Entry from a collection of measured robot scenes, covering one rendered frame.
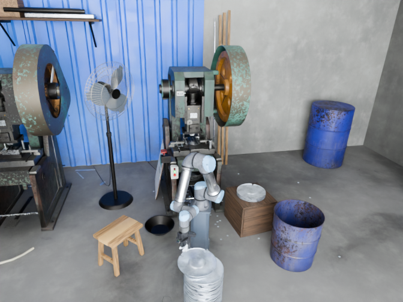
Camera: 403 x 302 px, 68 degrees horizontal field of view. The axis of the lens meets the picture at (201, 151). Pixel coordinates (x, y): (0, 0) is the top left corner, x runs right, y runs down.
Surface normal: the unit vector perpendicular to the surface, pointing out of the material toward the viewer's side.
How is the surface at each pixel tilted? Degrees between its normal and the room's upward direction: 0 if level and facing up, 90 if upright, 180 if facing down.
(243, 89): 83
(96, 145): 90
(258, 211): 90
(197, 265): 0
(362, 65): 90
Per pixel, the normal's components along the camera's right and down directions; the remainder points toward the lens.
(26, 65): 0.15, -0.29
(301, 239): -0.12, 0.44
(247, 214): 0.34, 0.39
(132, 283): 0.02, -0.91
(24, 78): 0.18, -0.04
